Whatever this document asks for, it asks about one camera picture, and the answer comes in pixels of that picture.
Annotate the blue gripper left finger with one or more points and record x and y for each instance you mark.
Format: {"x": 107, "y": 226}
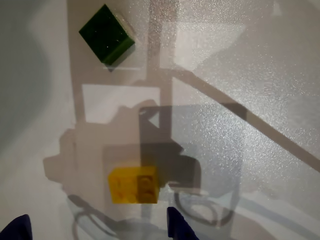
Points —
{"x": 17, "y": 228}

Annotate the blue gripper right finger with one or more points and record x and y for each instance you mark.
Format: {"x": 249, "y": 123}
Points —
{"x": 178, "y": 227}

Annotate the yellow lego brick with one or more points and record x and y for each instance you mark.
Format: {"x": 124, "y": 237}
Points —
{"x": 125, "y": 185}

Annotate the green lego brick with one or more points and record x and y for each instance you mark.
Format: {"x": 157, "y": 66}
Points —
{"x": 105, "y": 35}

